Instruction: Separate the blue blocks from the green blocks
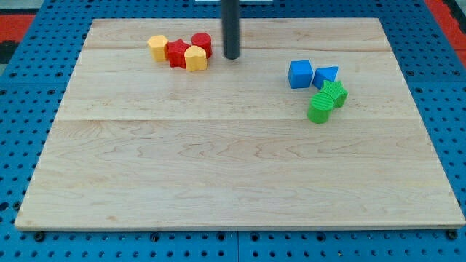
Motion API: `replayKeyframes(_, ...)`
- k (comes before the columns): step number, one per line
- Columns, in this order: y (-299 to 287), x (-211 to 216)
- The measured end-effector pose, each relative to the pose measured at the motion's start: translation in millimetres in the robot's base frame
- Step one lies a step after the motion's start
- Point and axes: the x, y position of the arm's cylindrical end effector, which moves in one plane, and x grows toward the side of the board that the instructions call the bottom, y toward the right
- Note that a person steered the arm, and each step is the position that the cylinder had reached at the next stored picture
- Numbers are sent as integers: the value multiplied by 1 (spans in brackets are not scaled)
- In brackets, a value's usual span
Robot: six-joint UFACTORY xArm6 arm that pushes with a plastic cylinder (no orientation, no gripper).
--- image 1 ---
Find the yellow heart block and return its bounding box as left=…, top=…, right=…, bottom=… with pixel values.
left=184, top=45, right=208, bottom=71

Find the green cylinder block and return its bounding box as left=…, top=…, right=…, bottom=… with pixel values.
left=307, top=92, right=334, bottom=124

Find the blue cube block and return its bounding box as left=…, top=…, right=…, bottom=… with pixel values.
left=288, top=60, right=314, bottom=89

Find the red cylinder block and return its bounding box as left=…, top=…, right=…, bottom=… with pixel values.
left=191, top=32, right=213, bottom=58

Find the red star block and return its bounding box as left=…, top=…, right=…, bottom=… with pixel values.
left=167, top=39, right=191, bottom=68

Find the blue triangle block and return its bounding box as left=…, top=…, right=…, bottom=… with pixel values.
left=312, top=66, right=339, bottom=90

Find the green star block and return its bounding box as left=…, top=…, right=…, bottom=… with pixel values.
left=320, top=80, right=348, bottom=108

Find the yellow hexagon block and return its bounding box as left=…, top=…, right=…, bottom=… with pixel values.
left=147, top=35, right=168, bottom=62

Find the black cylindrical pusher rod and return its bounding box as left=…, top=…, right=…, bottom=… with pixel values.
left=221, top=0, right=240, bottom=60

